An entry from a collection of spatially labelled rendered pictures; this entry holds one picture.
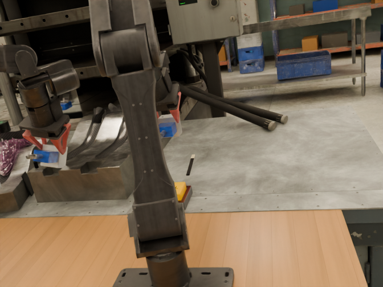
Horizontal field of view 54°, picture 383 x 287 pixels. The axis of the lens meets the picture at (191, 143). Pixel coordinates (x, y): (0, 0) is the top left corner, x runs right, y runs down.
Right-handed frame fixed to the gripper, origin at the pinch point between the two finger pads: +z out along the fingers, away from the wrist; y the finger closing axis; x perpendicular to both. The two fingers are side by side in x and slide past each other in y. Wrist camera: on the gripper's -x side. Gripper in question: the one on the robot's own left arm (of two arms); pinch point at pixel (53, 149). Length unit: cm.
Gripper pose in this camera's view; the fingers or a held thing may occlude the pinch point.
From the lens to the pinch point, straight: 101.8
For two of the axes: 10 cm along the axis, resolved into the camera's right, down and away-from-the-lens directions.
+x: -2.3, 6.3, -7.4
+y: -9.7, -1.3, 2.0
